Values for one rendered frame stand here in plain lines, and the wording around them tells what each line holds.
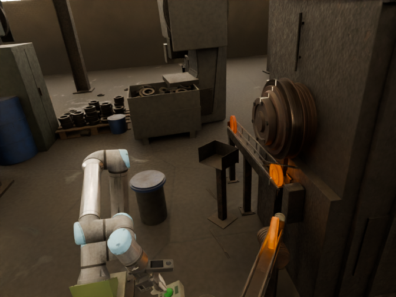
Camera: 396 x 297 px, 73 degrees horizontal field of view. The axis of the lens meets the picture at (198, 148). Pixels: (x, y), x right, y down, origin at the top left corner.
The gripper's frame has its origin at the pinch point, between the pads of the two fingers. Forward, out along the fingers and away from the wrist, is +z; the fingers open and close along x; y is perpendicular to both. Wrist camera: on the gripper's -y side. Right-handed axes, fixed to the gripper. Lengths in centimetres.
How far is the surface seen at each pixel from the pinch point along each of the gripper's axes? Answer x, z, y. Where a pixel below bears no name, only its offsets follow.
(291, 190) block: -34, 9, -74
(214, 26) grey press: -323, -55, -116
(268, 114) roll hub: -49, -32, -79
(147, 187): -112, 13, 20
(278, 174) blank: -54, 11, -74
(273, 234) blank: -9, 6, -53
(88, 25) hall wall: -1060, -180, 187
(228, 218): -107, 76, -29
